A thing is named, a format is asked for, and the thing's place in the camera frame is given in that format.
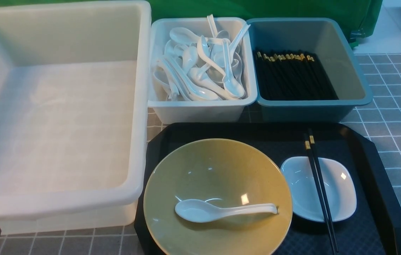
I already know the large translucent white tub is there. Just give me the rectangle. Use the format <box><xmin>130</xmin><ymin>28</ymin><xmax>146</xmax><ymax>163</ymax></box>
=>
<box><xmin>0</xmin><ymin>0</ymin><xmax>152</xmax><ymax>221</ymax></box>

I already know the white soup spoon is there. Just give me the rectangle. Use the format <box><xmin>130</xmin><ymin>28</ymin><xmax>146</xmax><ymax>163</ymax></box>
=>
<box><xmin>174</xmin><ymin>199</ymin><xmax>278</xmax><ymax>223</ymax></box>

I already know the yellow noodle bowl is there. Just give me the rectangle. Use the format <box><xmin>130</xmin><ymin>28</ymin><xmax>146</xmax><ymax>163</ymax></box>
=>
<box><xmin>143</xmin><ymin>138</ymin><xmax>293</xmax><ymax>255</ymax></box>

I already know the white spoon long front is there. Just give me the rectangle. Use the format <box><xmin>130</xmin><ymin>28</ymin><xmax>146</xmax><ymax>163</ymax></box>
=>
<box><xmin>163</xmin><ymin>55</ymin><xmax>219</xmax><ymax>101</ymax></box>

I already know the small white square dish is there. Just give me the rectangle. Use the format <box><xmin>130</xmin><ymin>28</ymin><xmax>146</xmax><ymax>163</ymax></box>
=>
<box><xmin>281</xmin><ymin>156</ymin><xmax>357</xmax><ymax>222</ymax></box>

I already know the small white plastic bin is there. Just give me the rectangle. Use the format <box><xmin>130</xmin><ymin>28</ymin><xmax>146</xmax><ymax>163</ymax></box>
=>
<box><xmin>148</xmin><ymin>16</ymin><xmax>258</xmax><ymax>125</ymax></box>

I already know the white spoon top left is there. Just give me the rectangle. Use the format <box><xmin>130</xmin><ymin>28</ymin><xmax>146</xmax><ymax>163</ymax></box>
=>
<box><xmin>169</xmin><ymin>27</ymin><xmax>231</xmax><ymax>45</ymax></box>

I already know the green cloth backdrop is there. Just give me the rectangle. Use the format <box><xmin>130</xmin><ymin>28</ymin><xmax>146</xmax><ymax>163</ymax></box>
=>
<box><xmin>0</xmin><ymin>0</ymin><xmax>383</xmax><ymax>48</ymax></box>

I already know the white spoon front right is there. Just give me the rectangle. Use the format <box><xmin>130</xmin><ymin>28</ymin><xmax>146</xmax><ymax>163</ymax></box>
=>
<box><xmin>222</xmin><ymin>39</ymin><xmax>245</xmax><ymax>99</ymax></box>

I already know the pile of black chopsticks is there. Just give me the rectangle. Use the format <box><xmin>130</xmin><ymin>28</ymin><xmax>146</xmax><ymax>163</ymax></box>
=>
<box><xmin>253</xmin><ymin>49</ymin><xmax>338</xmax><ymax>101</ymax></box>

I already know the teal plastic bin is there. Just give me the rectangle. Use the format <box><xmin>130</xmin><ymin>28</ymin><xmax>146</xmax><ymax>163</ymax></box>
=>
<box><xmin>247</xmin><ymin>17</ymin><xmax>373</xmax><ymax>122</ymax></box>

